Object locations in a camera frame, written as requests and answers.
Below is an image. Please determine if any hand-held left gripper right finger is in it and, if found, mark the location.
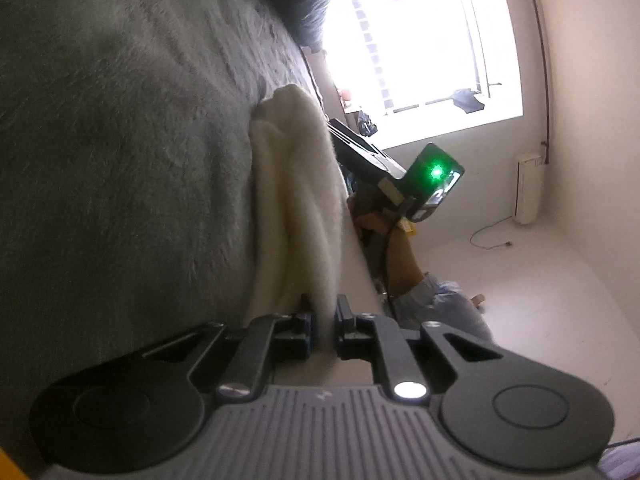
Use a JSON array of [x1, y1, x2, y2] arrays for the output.
[[334, 295, 503, 403]]

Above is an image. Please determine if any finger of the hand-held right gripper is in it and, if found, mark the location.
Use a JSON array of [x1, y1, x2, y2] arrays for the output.
[[327, 117, 404, 181]]

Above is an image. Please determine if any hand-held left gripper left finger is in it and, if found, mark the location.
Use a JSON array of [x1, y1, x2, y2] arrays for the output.
[[142, 311, 317, 402]]

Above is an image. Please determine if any cream fleece garment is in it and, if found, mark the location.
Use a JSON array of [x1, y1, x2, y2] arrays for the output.
[[247, 84, 347, 357]]

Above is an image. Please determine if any person's right forearm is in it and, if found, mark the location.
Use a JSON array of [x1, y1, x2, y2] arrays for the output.
[[382, 227, 494, 349]]

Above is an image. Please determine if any person's right hand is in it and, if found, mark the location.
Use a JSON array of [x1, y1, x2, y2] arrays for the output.
[[347, 194, 401, 239]]

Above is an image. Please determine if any dark hanging cloth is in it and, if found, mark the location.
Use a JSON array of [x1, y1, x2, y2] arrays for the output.
[[449, 87, 487, 114]]

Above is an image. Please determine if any window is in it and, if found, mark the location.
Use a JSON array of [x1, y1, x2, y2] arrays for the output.
[[322, 0, 524, 149]]

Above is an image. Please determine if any curtain rod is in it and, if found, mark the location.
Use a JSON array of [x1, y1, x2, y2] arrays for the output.
[[522, 0, 551, 164]]

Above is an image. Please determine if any black wall cable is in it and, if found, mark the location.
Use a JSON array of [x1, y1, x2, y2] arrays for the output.
[[469, 214, 514, 250]]

